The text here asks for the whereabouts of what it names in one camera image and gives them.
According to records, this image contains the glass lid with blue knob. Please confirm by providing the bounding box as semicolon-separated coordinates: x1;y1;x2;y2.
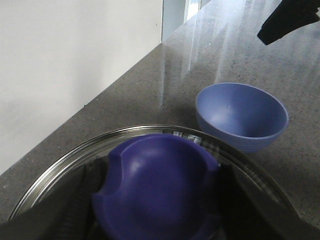
8;125;297;240

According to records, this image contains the light blue bowl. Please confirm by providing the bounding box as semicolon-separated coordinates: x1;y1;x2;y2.
195;82;289;153

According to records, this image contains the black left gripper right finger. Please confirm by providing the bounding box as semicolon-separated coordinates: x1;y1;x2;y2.
217;164;320;240

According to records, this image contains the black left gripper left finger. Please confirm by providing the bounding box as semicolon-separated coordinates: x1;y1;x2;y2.
0;158;108;240

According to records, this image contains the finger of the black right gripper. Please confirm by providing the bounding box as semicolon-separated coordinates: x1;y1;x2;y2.
257;0;320;46

